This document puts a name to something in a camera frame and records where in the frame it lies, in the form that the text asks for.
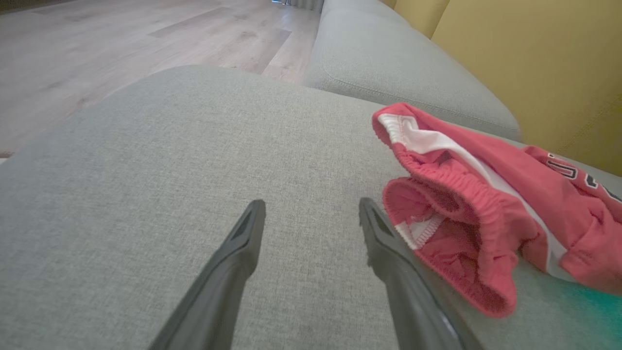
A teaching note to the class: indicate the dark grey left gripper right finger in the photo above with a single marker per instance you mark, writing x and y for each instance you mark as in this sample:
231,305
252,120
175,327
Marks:
413,301

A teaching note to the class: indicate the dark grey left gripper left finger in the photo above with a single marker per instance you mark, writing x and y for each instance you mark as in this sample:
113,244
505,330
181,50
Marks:
214,291

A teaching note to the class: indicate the red shorts with white stripe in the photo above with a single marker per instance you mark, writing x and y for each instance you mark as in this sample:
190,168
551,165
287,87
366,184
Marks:
510,194

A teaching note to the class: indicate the grey fabric sofa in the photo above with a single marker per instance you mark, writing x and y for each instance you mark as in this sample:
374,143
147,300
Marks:
146,194

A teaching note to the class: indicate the long grey sofa seat cushion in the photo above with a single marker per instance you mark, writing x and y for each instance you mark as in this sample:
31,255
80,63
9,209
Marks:
388,58

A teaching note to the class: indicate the wide yellow sofa back cushion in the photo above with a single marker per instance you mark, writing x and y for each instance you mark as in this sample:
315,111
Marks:
534,63

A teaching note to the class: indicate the narrow yellow sofa back cushion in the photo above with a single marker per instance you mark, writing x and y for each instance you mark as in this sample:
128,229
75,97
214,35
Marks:
420,14

